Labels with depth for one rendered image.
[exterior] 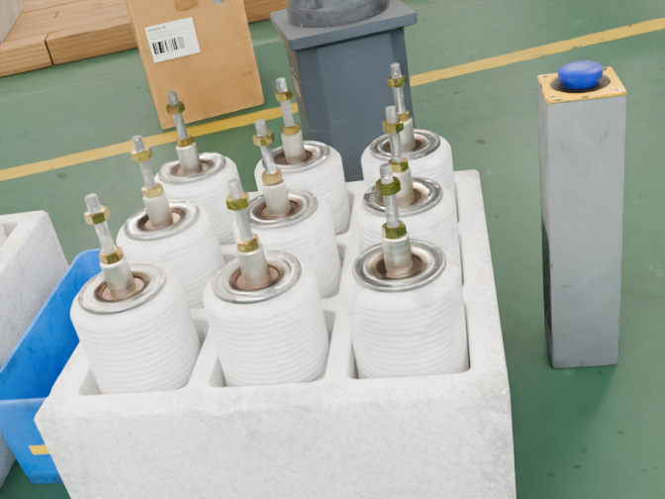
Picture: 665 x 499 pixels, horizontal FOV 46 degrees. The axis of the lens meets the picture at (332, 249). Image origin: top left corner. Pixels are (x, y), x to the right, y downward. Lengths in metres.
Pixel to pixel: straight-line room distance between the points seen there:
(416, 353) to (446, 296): 0.05
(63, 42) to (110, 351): 1.96
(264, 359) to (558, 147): 0.34
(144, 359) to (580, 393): 0.46
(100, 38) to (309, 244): 1.90
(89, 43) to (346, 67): 1.51
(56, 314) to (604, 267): 0.63
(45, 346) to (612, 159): 0.65
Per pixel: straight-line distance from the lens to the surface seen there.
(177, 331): 0.68
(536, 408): 0.86
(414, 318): 0.60
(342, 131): 1.18
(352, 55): 1.15
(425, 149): 0.82
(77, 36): 2.56
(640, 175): 1.30
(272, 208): 0.74
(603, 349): 0.90
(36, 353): 0.96
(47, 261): 1.06
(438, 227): 0.71
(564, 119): 0.75
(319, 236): 0.73
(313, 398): 0.63
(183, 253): 0.75
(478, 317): 0.68
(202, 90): 1.78
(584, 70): 0.77
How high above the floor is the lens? 0.59
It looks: 30 degrees down
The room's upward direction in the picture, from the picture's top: 11 degrees counter-clockwise
